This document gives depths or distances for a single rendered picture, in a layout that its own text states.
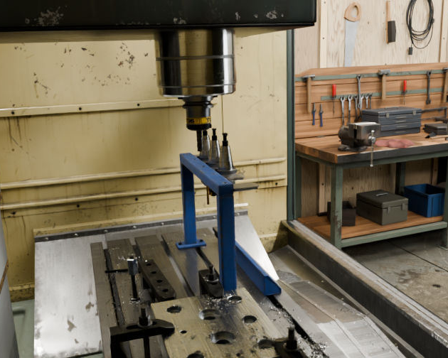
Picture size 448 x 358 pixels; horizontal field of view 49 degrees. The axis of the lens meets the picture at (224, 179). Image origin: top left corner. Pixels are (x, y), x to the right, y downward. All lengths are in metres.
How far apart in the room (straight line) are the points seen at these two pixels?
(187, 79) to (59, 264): 1.22
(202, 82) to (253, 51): 1.20
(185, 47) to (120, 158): 1.15
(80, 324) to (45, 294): 0.19
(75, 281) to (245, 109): 0.97
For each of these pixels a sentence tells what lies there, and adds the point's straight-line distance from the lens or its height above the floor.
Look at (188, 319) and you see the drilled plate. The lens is 1.11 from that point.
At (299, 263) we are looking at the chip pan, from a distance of 2.16.
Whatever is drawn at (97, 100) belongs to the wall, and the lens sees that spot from 1.99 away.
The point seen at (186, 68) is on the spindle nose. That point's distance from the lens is 0.94.
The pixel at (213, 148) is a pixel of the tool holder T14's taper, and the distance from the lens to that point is 1.49.
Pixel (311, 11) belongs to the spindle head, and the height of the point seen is 1.61.
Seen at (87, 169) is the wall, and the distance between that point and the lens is 2.03.
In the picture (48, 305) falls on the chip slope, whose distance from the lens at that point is 1.88.
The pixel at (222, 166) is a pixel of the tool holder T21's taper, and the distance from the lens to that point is 1.40.
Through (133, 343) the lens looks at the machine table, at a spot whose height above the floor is 0.90.
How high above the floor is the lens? 1.53
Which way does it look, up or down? 14 degrees down
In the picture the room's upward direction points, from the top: 2 degrees counter-clockwise
